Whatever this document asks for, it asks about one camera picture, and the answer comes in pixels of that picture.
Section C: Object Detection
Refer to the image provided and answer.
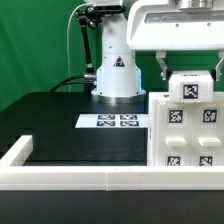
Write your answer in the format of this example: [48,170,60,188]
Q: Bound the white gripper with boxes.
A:
[127,0,224,81]

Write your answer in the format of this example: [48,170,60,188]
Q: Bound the white cabinet top block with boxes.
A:
[168,70,214,103]

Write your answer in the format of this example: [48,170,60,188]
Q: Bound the white cabinet body box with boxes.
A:
[147,92,224,166]

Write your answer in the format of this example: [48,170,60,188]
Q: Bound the black cable bundle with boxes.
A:
[49,74,98,94]

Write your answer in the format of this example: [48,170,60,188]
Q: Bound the white marker base plate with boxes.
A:
[75,114,148,128]

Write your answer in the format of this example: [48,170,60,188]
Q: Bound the white cable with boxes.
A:
[66,3,88,93]

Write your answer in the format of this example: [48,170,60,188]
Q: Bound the white U-shaped fence frame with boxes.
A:
[0,135,224,191]

